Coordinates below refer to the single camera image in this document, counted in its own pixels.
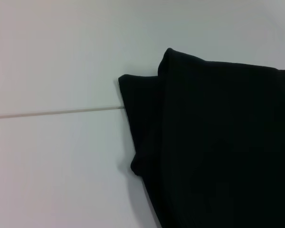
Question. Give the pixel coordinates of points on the black t-shirt with FREE print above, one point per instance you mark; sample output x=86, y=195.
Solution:
x=216, y=142

